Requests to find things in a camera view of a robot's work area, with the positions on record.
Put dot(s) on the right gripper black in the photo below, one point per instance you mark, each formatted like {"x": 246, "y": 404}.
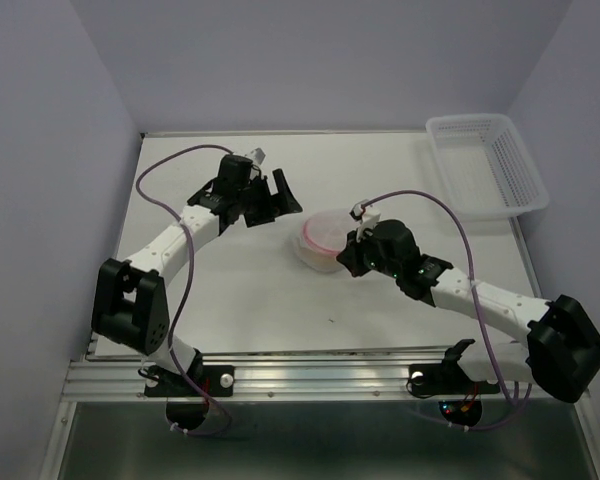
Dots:
{"x": 349, "y": 256}

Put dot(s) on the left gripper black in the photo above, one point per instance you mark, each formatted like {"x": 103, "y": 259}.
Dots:
{"x": 286, "y": 204}

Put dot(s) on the white mesh laundry bag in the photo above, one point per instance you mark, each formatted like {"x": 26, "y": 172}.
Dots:
{"x": 321, "y": 237}

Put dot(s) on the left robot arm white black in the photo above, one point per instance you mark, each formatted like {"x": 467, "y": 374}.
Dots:
{"x": 130, "y": 305}

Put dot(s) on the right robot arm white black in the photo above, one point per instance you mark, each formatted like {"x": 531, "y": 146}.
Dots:
{"x": 554, "y": 344}

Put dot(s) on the white plastic basket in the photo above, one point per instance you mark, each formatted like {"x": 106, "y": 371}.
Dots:
{"x": 485, "y": 167}

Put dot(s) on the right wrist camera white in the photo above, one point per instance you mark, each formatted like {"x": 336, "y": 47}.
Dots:
{"x": 366, "y": 216}

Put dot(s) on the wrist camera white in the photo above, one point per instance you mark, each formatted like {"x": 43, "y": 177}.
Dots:
{"x": 366, "y": 216}
{"x": 257, "y": 156}

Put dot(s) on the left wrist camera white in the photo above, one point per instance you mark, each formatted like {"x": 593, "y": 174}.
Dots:
{"x": 257, "y": 156}

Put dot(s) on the aluminium rail frame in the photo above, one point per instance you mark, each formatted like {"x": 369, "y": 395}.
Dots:
{"x": 321, "y": 394}

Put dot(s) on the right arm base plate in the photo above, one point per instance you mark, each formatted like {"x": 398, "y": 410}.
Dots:
{"x": 439, "y": 379}

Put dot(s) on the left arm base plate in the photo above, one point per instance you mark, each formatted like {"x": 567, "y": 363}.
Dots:
{"x": 215, "y": 380}

